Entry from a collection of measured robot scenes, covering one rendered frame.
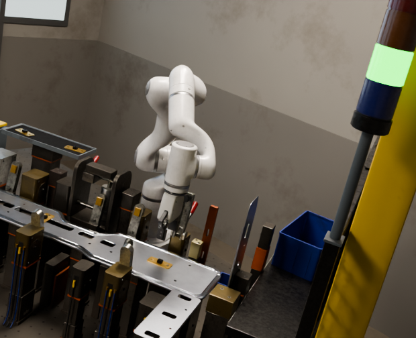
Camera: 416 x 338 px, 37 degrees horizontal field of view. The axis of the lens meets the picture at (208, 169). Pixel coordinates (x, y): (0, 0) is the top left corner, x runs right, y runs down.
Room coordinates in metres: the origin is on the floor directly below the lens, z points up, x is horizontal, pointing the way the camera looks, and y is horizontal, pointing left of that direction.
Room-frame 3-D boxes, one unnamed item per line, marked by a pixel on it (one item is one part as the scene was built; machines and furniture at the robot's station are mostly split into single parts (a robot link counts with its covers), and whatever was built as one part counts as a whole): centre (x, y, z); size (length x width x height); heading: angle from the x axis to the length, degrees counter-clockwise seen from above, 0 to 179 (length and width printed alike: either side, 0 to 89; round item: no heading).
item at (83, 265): (1.77, 0.33, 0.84); 0.10 x 0.05 x 0.29; 164
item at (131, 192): (2.16, 0.26, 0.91); 0.07 x 0.05 x 0.42; 164
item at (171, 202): (1.89, 0.09, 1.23); 0.10 x 0.07 x 0.11; 164
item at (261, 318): (1.96, -0.38, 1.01); 0.90 x 0.22 x 0.03; 164
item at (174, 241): (2.06, 0.04, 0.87); 0.10 x 0.07 x 0.35; 164
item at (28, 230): (1.82, 0.53, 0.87); 0.12 x 0.07 x 0.35; 164
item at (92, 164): (2.19, 0.38, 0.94); 0.18 x 0.13 x 0.49; 74
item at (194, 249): (1.99, -0.02, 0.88); 0.04 x 0.04 x 0.37; 74
